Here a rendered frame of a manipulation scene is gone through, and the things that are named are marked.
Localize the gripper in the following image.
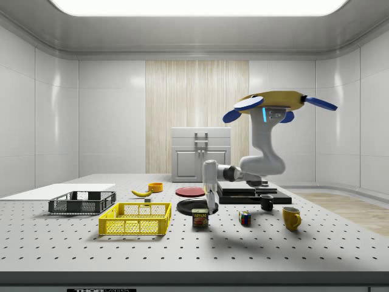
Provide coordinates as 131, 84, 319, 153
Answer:
204, 186, 220, 214

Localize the red plate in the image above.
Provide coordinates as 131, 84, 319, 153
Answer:
175, 186, 205, 197

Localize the black plate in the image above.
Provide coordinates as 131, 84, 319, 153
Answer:
176, 198, 219, 215

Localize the flat-sided can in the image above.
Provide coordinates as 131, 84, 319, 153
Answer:
191, 208, 210, 228

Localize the black stove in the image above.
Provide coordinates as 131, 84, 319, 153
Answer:
217, 181, 292, 205

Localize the white cabinet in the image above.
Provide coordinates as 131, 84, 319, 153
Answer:
171, 127, 232, 183

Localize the black mug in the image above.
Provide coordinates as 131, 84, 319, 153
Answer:
260, 194, 274, 212

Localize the yellow mug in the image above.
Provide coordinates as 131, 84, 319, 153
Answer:
282, 206, 302, 232

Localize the yellow basket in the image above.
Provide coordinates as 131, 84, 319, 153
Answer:
98, 202, 173, 237

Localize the drone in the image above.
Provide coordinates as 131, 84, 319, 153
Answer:
222, 89, 339, 124

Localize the dark grey basket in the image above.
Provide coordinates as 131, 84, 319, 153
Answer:
48, 190, 117, 215

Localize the white board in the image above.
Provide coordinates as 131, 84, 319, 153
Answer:
0, 182, 117, 201

